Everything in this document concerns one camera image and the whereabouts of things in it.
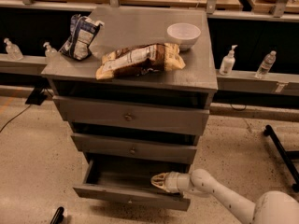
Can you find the grey drawer cabinet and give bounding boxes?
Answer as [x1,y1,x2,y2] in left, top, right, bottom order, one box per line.
[41,6,219,173]

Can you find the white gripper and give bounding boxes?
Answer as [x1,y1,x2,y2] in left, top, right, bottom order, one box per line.
[151,172,180,193]

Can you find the black floor box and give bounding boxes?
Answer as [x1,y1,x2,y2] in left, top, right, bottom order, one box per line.
[25,88,48,105]

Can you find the clear pump bottle far left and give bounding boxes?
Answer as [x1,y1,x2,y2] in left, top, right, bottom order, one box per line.
[4,38,23,61]

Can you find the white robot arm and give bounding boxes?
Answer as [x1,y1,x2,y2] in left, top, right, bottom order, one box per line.
[150,169,299,224]

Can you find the white pump bottle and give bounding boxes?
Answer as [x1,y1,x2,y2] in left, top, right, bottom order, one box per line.
[220,45,236,76]

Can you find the blue white snack bag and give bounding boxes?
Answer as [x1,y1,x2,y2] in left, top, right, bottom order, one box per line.
[60,14,105,61]

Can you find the clear water bottle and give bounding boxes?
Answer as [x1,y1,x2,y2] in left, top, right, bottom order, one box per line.
[255,50,277,79]

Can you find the grey bottom drawer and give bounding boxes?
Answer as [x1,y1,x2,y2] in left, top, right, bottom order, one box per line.
[74,154,190,211]

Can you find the black stand leg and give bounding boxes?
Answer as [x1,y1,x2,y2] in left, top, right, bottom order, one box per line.
[263,125,299,192]

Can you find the yellow brown chip bag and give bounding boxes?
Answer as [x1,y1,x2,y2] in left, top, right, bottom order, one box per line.
[95,43,185,80]

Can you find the grey shelf rail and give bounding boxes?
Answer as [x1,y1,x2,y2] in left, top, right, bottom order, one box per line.
[0,54,299,96]

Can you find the black floor cable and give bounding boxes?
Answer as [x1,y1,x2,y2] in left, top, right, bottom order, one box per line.
[0,105,32,133]

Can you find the grey top drawer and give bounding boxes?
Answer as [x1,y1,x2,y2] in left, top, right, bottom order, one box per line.
[53,96,209,135]

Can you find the grey drawer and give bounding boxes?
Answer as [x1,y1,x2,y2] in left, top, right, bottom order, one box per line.
[53,96,209,135]
[71,133,196,164]
[74,154,190,211]

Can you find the black object bottom edge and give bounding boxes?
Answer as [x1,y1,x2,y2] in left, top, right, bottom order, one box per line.
[50,206,64,224]

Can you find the white bowl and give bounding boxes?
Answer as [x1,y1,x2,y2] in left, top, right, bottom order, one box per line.
[167,22,201,50]

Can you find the clear pump bottle near cabinet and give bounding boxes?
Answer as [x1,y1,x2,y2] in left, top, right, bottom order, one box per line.
[43,42,58,61]

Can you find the grey middle drawer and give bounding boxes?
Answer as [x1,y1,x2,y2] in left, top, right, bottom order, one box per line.
[71,133,196,164]

